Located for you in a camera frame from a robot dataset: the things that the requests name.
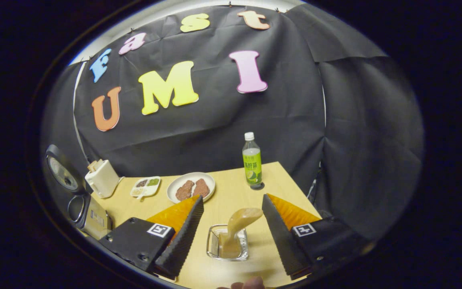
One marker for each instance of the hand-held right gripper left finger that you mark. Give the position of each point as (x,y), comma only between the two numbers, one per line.
(183,241)

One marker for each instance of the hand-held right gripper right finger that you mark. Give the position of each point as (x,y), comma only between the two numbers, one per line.
(281,237)

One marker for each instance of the clear chopstick holder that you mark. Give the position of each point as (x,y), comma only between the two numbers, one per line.
(213,245)

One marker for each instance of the wooden spoon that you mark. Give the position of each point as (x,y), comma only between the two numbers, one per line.
(239,220)

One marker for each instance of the black rice cooker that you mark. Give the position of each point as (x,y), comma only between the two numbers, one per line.
(96,220)

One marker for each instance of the white utensil holder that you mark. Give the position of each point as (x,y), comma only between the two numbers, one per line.
(102,180)

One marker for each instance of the brown meat piece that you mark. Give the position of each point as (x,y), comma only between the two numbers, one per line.
(201,188)
(185,190)

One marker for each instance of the white divided seasoning dish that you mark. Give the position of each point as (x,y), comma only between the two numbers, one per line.
(144,188)

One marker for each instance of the white round plate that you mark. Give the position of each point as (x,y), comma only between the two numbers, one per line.
(193,176)

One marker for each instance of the green tea bottle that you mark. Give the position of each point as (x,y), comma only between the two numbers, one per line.
(252,164)

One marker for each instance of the black backdrop cloth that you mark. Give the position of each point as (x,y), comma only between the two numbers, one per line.
(215,132)

